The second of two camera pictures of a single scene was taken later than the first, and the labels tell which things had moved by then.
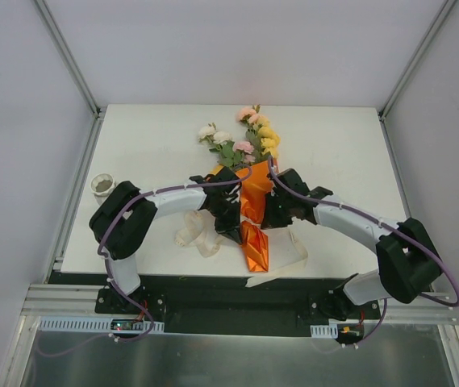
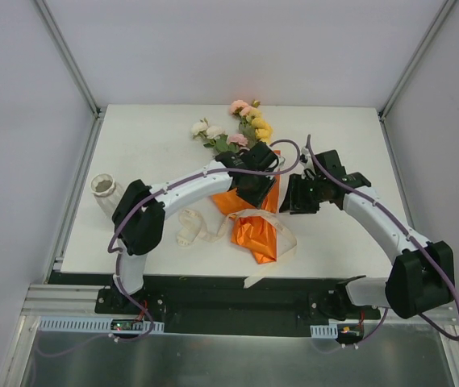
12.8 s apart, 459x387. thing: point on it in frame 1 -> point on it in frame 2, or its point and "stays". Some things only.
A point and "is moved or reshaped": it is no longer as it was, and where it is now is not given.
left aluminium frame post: (75, 71) stays
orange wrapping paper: (255, 183) is moved or reshaped
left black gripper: (227, 218) -> (254, 191)
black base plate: (235, 306) stays
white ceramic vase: (101, 185) stays
